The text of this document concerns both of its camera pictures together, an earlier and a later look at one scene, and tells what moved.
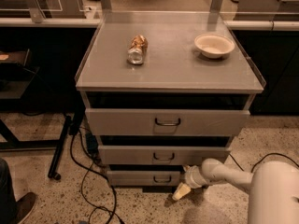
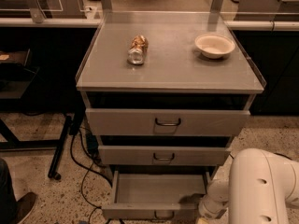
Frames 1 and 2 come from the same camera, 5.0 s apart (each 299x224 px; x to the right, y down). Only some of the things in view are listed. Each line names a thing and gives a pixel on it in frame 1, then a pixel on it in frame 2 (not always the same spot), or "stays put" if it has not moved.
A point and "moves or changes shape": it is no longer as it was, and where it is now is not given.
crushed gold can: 138,45 stays put
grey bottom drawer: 144,177 moves or changes shape
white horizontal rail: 92,22 stays put
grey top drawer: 171,121 stays put
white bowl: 213,46 stays put
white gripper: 192,177 to 207,208
